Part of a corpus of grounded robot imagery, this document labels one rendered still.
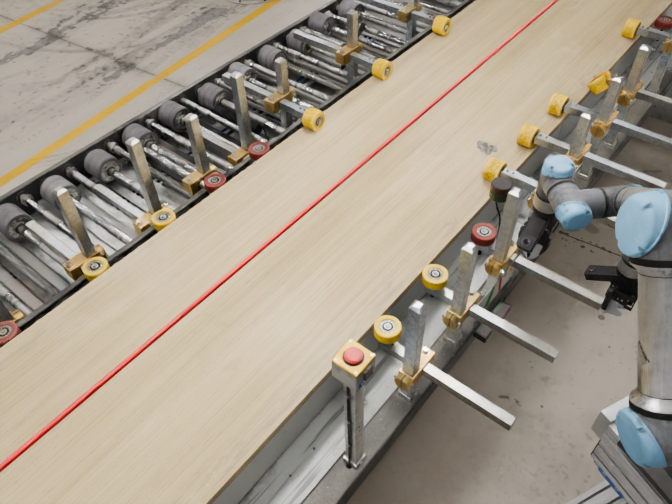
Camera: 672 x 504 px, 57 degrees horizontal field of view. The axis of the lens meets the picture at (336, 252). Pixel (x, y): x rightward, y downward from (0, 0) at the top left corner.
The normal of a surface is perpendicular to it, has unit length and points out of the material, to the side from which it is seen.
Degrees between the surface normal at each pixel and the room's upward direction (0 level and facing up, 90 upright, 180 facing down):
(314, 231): 0
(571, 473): 0
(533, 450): 0
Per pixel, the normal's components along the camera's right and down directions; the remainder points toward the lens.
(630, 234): -1.00, -0.02
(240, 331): -0.03, -0.67
